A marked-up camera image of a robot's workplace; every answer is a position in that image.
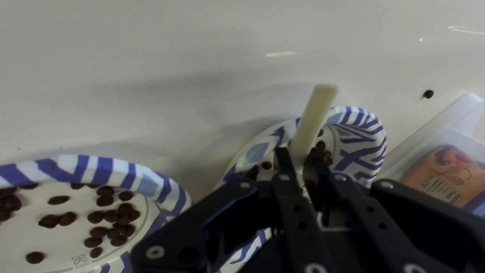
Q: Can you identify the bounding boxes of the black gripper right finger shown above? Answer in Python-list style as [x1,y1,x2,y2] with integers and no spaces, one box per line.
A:
[304,149,485,273]

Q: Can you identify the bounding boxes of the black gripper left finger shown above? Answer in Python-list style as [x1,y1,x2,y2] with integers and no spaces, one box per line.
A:
[130,145,336,273]

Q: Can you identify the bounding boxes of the cream plastic spoon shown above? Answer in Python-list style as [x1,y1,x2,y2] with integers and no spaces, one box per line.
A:
[289,83,339,175]

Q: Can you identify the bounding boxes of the blue white paper bowl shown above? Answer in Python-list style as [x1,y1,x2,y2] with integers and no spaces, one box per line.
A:
[0,152,194,273]
[216,104,389,273]

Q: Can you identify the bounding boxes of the orange packet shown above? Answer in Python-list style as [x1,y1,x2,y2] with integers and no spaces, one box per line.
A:
[400,143,485,209]

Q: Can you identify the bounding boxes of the clear plastic container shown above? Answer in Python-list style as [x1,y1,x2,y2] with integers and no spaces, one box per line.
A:
[377,89,485,221]

